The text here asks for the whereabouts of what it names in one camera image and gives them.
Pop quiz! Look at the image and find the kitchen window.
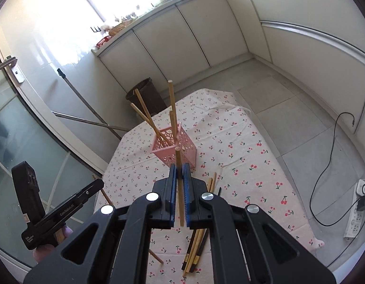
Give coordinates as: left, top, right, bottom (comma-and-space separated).
76, 0, 207, 36

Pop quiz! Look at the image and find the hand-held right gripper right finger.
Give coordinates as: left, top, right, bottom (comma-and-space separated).
183, 163, 337, 284

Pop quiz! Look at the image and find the white power strip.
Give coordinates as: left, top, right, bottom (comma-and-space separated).
343, 179, 365, 239

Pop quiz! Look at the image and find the metal mop pole black clip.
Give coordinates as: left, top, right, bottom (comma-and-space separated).
57, 69, 122, 140

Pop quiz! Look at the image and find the silver door handle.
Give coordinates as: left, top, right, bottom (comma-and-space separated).
0, 56, 25, 84

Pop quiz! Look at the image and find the white cabinet with plain doors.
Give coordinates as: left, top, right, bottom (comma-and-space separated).
92, 0, 255, 95

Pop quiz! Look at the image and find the frosted glass sliding door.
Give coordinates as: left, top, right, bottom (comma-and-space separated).
0, 15, 124, 273

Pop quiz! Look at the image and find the dark brown trash bin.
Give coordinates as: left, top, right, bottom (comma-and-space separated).
125, 78, 168, 119

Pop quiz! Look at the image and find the wicker basket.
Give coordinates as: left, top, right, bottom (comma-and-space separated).
108, 20, 132, 35

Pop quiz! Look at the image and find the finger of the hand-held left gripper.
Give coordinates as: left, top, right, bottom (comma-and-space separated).
73, 180, 105, 206
11, 161, 40, 224

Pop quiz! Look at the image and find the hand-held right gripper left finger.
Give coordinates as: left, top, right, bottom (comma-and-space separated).
24, 163, 177, 284

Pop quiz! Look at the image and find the black floor cable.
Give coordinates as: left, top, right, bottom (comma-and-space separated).
310, 112, 357, 228

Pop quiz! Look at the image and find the cherry print tablecloth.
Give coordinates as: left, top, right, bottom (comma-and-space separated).
94, 89, 325, 284

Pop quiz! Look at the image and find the pink perforated plastic holder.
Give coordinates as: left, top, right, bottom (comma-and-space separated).
150, 123, 198, 173

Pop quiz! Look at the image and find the white kitchen countertop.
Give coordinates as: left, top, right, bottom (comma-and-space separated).
92, 0, 248, 57

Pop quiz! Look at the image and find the plain metal pole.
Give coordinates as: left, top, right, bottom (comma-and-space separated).
52, 111, 133, 132

